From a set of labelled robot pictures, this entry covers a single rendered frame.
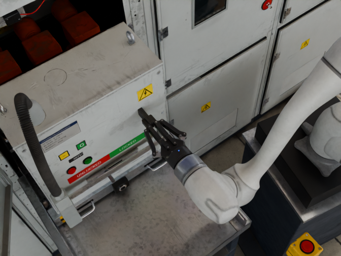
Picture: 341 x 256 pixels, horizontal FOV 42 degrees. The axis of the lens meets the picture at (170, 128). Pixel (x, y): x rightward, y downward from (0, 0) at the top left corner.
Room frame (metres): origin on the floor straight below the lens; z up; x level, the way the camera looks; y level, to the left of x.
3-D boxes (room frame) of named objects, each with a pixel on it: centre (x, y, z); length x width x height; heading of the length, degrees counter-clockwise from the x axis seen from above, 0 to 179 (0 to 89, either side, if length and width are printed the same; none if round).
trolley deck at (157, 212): (0.69, 0.17, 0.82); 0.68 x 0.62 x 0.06; 32
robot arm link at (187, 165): (0.60, -0.05, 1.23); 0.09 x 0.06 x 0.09; 122
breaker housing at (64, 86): (0.96, 0.35, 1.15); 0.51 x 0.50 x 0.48; 32
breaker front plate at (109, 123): (0.74, 0.21, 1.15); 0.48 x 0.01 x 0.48; 122
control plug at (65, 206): (0.57, 0.35, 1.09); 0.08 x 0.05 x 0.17; 32
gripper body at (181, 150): (0.66, -0.01, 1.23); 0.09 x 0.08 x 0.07; 32
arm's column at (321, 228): (0.88, -0.61, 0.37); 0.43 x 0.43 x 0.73; 23
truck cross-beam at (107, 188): (0.76, 0.22, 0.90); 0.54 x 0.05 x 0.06; 122
